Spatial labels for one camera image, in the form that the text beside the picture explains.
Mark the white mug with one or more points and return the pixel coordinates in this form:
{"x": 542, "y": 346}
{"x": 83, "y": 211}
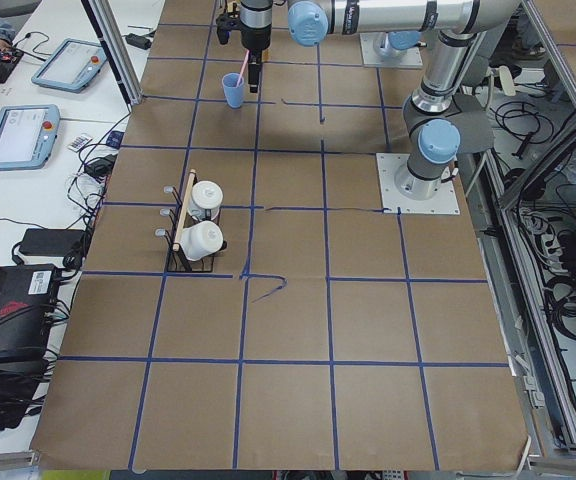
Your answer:
{"x": 205, "y": 201}
{"x": 201, "y": 240}

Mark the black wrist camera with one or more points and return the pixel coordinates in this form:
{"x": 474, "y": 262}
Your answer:
{"x": 226, "y": 23}

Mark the black wire mug rack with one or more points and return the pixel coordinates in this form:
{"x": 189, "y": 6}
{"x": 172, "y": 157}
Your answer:
{"x": 180, "y": 219}

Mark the small remote control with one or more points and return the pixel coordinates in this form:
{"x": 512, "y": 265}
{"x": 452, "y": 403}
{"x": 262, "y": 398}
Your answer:
{"x": 79, "y": 142}

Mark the white mug near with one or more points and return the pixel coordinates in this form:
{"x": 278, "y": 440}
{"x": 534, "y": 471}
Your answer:
{"x": 201, "y": 240}

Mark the white mug far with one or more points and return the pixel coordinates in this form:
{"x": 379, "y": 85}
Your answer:
{"x": 205, "y": 201}

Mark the pink chopstick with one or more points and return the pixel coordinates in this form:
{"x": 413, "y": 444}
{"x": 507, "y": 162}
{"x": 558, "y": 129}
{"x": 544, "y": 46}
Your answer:
{"x": 242, "y": 69}

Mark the teach pendant far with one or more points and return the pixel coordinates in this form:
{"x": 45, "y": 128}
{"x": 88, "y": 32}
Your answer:
{"x": 72, "y": 66}

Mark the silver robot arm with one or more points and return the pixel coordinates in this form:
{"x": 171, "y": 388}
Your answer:
{"x": 396, "y": 43}
{"x": 459, "y": 25}

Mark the black computer box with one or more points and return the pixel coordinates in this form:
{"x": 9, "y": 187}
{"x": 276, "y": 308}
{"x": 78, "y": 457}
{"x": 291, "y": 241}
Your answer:
{"x": 28, "y": 294}

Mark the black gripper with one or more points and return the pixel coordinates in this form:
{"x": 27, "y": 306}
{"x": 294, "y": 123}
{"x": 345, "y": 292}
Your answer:
{"x": 254, "y": 38}

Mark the aluminium frame post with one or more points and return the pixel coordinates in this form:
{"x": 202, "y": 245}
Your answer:
{"x": 103, "y": 22}

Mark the black power adapter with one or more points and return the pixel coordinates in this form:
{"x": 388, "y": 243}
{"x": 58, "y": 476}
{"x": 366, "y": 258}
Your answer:
{"x": 50, "y": 242}

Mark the grey office chair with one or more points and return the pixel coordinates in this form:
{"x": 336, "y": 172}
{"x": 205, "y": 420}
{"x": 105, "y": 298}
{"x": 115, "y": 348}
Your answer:
{"x": 471, "y": 118}

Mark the light blue plastic cup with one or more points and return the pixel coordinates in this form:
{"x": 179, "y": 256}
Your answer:
{"x": 233, "y": 87}

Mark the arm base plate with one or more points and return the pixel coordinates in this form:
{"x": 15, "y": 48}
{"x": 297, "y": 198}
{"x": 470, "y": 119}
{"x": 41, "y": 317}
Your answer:
{"x": 401, "y": 192}
{"x": 410, "y": 60}

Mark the teach pendant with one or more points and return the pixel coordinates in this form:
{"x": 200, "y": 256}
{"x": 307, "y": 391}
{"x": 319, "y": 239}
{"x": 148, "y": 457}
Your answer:
{"x": 27, "y": 135}
{"x": 72, "y": 66}

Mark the teach pendant near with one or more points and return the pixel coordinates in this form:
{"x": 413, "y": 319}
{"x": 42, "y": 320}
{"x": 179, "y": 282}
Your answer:
{"x": 27, "y": 135}

